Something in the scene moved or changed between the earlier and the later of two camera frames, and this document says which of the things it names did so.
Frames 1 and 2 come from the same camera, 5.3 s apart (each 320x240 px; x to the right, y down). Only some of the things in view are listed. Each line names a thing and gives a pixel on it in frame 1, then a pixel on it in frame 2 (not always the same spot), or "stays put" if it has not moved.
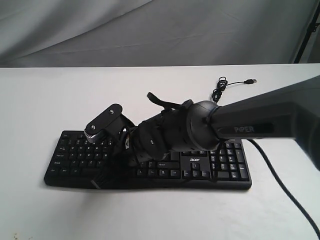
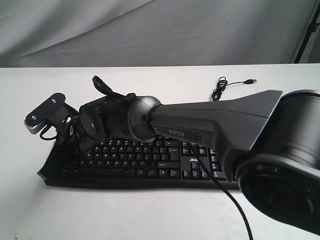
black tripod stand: [312, 27] stays put
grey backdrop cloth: [66, 33] stays put
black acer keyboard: [226, 165] stays put
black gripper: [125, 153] to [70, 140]
